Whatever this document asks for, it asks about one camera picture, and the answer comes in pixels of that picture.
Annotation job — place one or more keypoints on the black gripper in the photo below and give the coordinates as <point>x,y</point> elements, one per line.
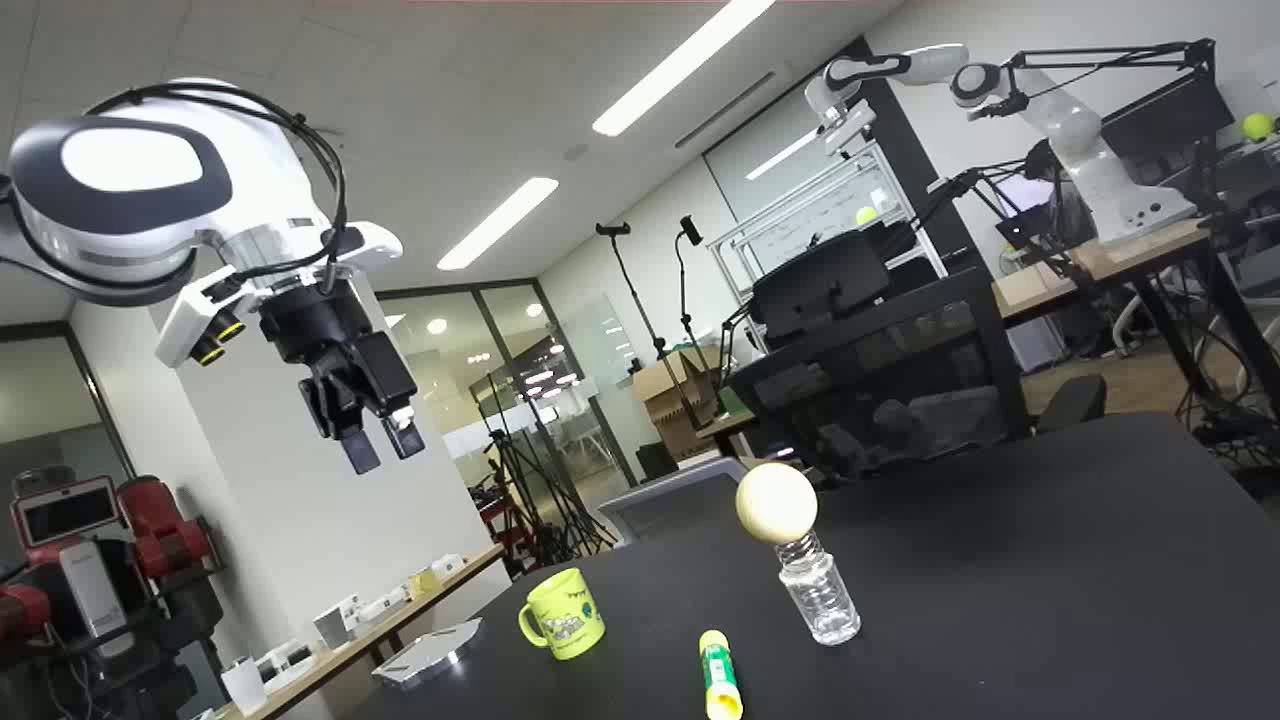
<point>352,371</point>

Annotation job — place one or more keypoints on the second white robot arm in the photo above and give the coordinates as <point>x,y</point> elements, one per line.
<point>1039,88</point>

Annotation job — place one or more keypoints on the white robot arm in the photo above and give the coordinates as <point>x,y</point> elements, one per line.
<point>227,204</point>

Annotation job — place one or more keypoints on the light yellow mug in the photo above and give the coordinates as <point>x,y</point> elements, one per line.
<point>563,619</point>

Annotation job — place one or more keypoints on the wooden side bench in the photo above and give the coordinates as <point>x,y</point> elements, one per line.
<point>324,666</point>

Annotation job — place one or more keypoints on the red robot in background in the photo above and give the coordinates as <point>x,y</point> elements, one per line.
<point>112,585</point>

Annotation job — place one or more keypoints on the clear bottle with round cap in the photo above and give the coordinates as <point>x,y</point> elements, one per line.
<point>779,506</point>

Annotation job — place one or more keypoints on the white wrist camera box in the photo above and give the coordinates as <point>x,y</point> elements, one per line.
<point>207,318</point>

